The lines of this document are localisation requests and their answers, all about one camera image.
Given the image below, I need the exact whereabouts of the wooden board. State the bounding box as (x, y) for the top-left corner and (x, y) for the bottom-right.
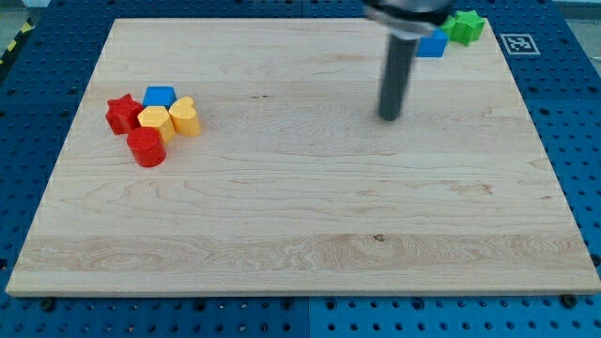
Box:
(7, 19), (600, 298)

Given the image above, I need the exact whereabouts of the robot arm flange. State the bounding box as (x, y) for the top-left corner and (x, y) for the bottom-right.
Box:
(361, 0), (455, 39)

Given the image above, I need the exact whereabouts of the green star block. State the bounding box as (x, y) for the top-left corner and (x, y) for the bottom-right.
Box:
(450, 10), (486, 46)

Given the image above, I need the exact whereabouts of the white fiducial marker tag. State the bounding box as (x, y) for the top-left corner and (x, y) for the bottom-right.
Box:
(501, 33), (540, 55)

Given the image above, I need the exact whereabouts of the red cylinder block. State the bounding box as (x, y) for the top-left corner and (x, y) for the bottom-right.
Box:
(127, 127), (166, 167)

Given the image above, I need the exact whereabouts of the yellow hexagon block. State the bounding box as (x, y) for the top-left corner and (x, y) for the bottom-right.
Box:
(137, 106), (176, 144)

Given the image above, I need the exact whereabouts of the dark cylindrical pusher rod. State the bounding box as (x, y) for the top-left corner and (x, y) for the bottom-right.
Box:
(378, 34), (418, 121)

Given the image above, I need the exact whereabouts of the yellow black hazard tape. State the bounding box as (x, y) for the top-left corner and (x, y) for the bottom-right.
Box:
(1, 17), (36, 66)

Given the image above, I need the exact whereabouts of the red star block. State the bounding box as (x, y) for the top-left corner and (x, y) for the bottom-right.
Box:
(105, 94), (144, 135)

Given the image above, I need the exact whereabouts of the green block behind arm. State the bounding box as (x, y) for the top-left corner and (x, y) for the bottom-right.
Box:
(439, 15), (456, 40)

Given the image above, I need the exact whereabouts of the blue cube block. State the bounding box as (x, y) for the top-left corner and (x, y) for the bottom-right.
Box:
(416, 29), (449, 58)

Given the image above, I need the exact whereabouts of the yellow heart block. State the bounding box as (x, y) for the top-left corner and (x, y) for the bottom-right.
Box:
(169, 97), (202, 137)

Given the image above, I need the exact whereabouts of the blue pentagon block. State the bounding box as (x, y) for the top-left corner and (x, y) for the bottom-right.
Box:
(142, 86), (177, 109)

